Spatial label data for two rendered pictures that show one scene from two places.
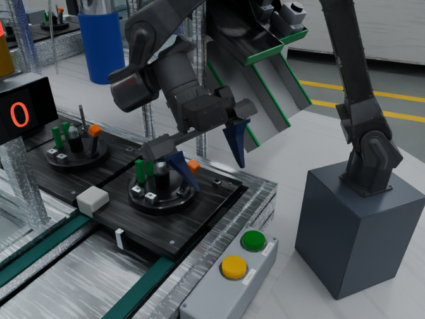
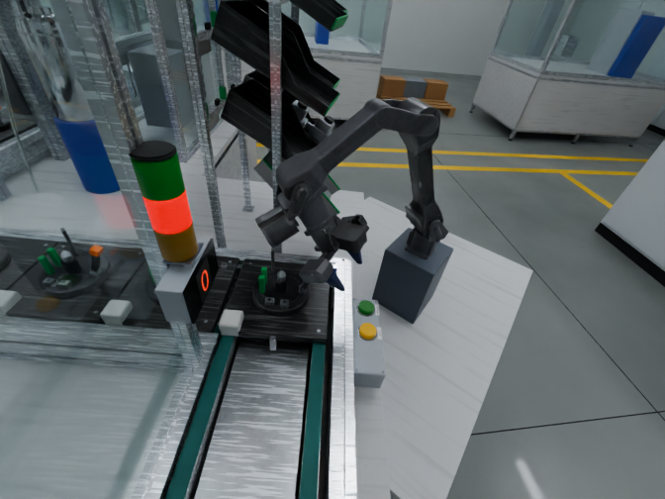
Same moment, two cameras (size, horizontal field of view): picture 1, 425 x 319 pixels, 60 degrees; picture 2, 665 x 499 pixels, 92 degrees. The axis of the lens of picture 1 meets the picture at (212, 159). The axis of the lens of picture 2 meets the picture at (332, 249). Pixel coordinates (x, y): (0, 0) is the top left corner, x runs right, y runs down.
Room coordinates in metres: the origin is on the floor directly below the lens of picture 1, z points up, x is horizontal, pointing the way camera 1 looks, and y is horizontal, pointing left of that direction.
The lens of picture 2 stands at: (0.09, 0.32, 1.58)
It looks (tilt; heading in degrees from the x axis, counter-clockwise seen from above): 40 degrees down; 324
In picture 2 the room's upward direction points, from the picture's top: 7 degrees clockwise
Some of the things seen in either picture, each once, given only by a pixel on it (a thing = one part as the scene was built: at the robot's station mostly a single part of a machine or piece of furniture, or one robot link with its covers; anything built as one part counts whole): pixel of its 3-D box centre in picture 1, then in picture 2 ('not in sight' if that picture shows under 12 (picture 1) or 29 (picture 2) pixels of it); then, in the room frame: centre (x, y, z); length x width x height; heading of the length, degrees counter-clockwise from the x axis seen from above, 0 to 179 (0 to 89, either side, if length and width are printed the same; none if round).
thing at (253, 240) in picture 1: (253, 241); (365, 308); (0.46, -0.07, 0.96); 0.04 x 0.04 x 0.02
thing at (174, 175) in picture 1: (162, 188); (281, 291); (0.59, 0.10, 0.98); 0.14 x 0.14 x 0.02
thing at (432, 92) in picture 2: not in sight; (416, 95); (4.38, -4.09, 0.20); 1.20 x 0.80 x 0.41; 67
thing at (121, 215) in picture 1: (163, 196); (281, 296); (0.59, 0.10, 0.96); 0.24 x 0.24 x 0.02; 57
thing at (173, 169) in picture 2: not in sight; (158, 172); (0.49, 0.30, 1.39); 0.05 x 0.05 x 0.05
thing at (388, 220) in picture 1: (353, 225); (411, 275); (0.50, -0.26, 0.96); 0.14 x 0.14 x 0.20; 22
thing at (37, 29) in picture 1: (53, 18); not in sight; (1.96, 0.81, 1.01); 0.24 x 0.24 x 0.13; 57
